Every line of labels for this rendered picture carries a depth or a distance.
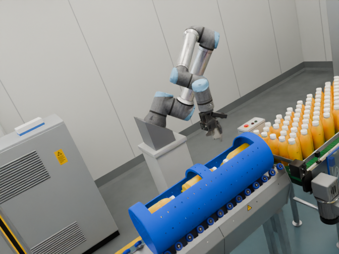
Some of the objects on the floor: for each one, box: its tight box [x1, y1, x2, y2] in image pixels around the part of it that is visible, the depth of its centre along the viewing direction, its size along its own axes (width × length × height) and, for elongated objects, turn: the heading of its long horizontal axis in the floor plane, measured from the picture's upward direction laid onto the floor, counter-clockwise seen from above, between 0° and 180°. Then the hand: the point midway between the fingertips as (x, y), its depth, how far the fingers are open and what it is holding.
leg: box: [262, 218, 278, 254], centre depth 221 cm, size 6×6×63 cm
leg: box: [273, 209, 292, 254], centre depth 209 cm, size 6×6×63 cm
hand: (218, 137), depth 174 cm, fingers open, 5 cm apart
